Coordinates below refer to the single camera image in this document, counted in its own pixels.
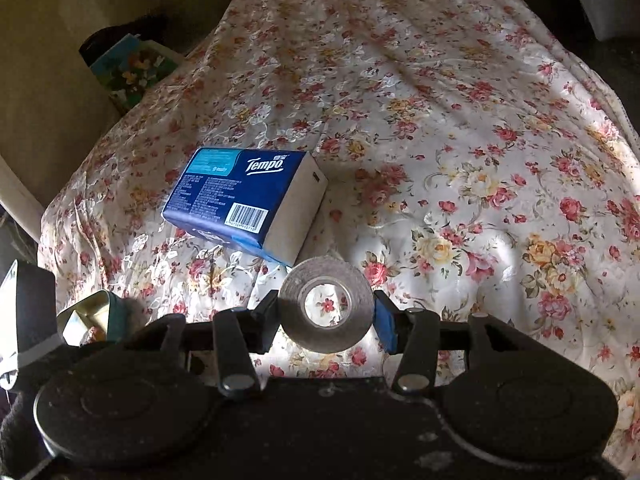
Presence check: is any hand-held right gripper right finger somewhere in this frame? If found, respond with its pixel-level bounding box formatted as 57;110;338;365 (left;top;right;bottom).
372;289;547;395

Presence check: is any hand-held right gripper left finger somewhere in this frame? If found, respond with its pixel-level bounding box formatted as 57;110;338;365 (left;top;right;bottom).
124;289;282;395

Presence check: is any grey tape roll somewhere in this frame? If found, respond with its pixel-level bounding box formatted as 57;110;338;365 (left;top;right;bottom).
278;256;376;353

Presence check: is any teal storage box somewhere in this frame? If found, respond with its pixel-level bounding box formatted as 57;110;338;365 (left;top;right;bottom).
56;290;135;348

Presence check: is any blue tissue pack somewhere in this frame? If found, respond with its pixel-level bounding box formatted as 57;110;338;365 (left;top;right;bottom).
161;147;330;268

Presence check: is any floral bed sheet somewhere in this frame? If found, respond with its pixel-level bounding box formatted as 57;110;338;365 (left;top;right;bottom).
37;0;640;441

